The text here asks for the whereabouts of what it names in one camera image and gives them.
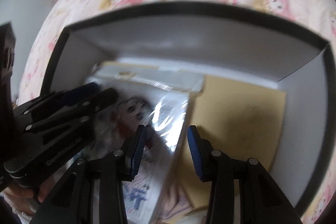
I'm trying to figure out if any Shin-chan bead art kit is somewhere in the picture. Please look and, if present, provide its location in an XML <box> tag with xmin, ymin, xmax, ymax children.
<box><xmin>82</xmin><ymin>63</ymin><xmax>204</xmax><ymax>223</ymax></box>

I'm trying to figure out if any person left hand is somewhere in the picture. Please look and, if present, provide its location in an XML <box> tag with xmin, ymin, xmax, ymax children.
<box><xmin>1</xmin><ymin>176</ymin><xmax>55</xmax><ymax>216</ymax></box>

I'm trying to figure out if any black storage box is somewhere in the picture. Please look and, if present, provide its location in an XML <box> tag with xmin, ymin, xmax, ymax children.
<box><xmin>41</xmin><ymin>2</ymin><xmax>335</xmax><ymax>215</ymax></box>

